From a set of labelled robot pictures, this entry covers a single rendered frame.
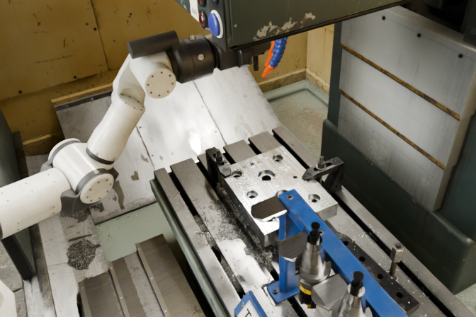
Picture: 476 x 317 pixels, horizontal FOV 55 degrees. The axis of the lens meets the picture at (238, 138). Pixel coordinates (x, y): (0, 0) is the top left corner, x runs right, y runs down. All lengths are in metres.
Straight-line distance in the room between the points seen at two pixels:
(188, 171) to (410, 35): 0.79
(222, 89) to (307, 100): 0.51
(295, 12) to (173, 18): 1.45
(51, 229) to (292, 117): 1.21
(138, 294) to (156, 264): 0.10
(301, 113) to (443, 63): 1.22
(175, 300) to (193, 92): 1.04
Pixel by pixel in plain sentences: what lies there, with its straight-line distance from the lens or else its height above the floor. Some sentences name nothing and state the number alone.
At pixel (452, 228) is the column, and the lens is 1.45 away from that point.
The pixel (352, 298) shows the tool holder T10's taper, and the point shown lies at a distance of 0.74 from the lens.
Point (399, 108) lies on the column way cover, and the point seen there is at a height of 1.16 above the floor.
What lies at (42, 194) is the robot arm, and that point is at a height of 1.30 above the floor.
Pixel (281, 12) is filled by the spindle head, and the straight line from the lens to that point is 0.62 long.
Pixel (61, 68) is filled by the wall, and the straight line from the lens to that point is 2.01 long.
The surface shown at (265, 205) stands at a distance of 0.95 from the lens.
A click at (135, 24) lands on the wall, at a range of 2.01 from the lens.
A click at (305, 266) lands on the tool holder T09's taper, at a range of 0.83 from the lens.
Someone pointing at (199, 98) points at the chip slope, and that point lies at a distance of 2.09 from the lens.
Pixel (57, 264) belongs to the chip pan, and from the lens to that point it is 1.70.
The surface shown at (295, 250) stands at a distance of 0.88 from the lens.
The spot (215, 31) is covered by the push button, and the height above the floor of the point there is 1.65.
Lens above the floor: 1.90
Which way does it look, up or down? 38 degrees down
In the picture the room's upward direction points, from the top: 4 degrees counter-clockwise
